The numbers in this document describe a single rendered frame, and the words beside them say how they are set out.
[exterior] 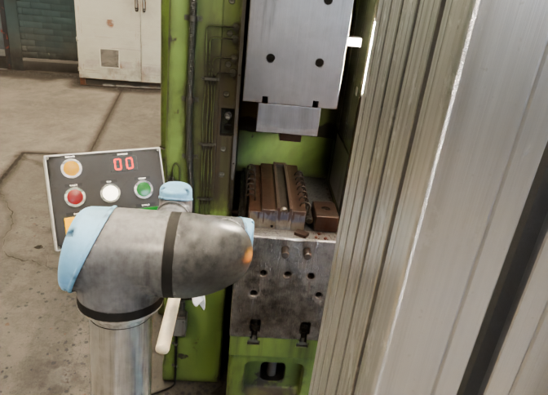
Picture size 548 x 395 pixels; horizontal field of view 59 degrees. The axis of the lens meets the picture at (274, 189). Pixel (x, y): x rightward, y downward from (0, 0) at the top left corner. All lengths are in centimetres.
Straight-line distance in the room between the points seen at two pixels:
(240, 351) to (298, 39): 118
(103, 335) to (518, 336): 60
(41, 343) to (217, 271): 211
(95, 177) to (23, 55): 638
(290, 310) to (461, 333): 170
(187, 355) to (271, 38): 142
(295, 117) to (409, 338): 142
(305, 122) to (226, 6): 44
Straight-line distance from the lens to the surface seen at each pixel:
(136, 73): 694
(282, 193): 184
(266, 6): 151
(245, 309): 187
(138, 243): 63
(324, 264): 176
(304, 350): 201
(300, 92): 156
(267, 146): 212
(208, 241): 63
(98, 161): 157
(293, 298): 184
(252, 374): 216
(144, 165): 159
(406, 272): 16
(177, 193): 111
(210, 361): 232
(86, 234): 65
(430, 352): 18
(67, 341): 269
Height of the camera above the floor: 178
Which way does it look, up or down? 25 degrees down
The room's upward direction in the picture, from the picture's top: 6 degrees clockwise
